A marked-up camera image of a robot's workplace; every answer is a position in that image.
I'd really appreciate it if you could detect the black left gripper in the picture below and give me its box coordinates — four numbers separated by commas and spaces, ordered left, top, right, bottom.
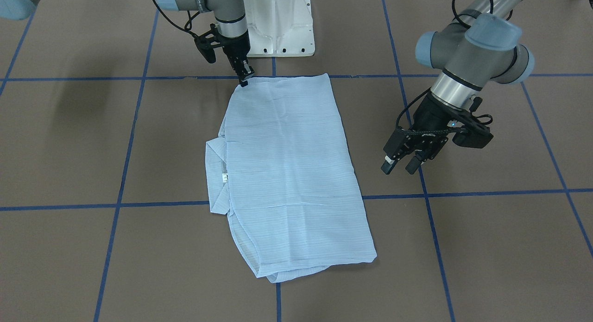
381, 93, 462, 175

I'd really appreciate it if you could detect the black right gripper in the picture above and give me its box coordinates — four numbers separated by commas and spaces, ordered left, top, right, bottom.
222, 32, 255, 87

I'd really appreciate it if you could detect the light blue striped shirt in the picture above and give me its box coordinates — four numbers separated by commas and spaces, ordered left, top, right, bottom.
205, 74, 377, 283

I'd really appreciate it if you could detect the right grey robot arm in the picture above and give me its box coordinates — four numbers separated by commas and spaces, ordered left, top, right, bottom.
151, 0, 254, 87

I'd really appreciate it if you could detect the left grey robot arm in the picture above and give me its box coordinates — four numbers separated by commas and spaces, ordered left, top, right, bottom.
380, 0, 536, 176

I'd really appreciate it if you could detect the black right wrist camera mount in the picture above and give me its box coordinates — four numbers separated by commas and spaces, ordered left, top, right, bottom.
191, 24, 227, 64

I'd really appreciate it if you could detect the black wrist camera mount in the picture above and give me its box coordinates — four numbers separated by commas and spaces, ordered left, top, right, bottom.
453, 96, 493, 149
191, 24, 227, 64

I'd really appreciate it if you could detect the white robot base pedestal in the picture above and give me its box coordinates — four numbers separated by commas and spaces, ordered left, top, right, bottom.
243, 0, 315, 58

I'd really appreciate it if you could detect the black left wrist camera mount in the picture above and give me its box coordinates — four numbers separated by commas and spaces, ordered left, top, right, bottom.
453, 96, 493, 149

